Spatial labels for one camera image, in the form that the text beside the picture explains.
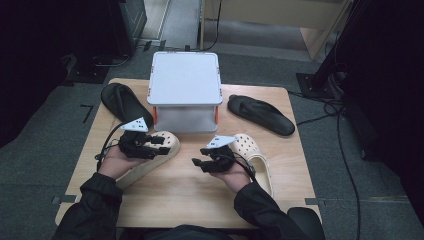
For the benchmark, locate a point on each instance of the dark cabinet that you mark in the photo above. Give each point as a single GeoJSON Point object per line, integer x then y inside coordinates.
{"type": "Point", "coordinates": [131, 23]}

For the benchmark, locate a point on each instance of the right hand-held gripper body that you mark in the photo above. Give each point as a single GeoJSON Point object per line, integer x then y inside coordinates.
{"type": "Point", "coordinates": [221, 161]}

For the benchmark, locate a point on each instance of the person's left hand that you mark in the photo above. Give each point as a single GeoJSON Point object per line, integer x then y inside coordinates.
{"type": "Point", "coordinates": [115, 165]}

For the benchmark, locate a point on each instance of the black metal stand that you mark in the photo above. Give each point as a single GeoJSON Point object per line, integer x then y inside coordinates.
{"type": "Point", "coordinates": [316, 83]}

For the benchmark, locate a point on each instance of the black stand base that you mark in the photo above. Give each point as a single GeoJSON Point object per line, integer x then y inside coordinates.
{"type": "Point", "coordinates": [90, 71]}

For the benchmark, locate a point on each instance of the light wooden cabinet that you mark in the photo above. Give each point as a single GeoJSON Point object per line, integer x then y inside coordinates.
{"type": "Point", "coordinates": [316, 36]}

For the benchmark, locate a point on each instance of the person's right hand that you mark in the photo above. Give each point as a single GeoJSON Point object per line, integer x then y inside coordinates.
{"type": "Point", "coordinates": [237, 180]}

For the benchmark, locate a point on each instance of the cream clog shoe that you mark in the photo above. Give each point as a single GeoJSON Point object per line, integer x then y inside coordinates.
{"type": "Point", "coordinates": [256, 160]}
{"type": "Point", "coordinates": [170, 146]}

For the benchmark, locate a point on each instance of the white plastic shoe box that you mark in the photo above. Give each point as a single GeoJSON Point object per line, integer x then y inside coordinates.
{"type": "Point", "coordinates": [185, 78]}

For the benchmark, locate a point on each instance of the black flip-flop slipper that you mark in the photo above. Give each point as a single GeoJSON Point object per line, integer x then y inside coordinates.
{"type": "Point", "coordinates": [125, 101]}
{"type": "Point", "coordinates": [263, 115]}

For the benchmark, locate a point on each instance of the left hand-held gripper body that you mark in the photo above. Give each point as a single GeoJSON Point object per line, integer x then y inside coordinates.
{"type": "Point", "coordinates": [135, 146]}

